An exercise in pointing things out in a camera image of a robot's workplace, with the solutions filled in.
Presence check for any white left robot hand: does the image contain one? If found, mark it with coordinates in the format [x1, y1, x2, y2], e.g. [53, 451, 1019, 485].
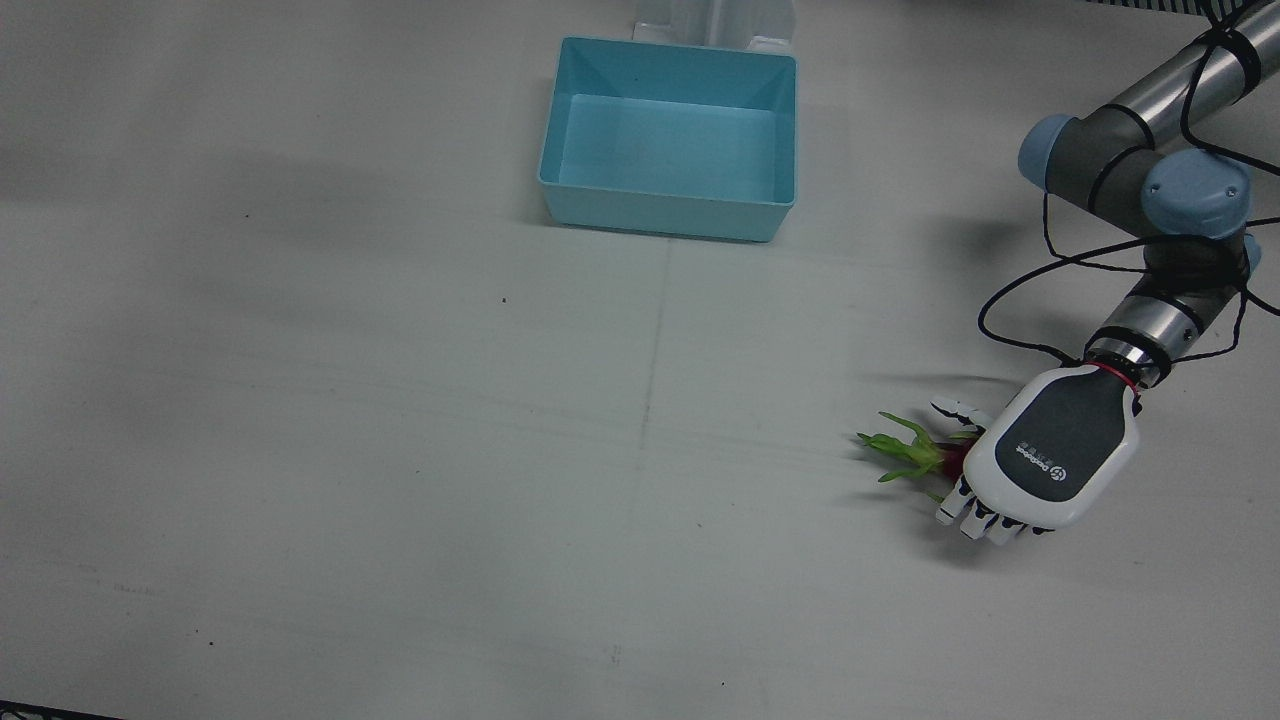
[931, 363, 1144, 546]

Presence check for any red dragon fruit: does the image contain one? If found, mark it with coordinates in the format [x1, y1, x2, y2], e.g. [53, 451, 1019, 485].
[857, 411, 986, 501]

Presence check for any light blue plastic box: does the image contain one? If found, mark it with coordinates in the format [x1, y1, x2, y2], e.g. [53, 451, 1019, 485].
[538, 37, 799, 244]

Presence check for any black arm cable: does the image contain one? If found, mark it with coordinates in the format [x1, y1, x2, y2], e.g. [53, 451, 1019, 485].
[978, 0, 1280, 367]

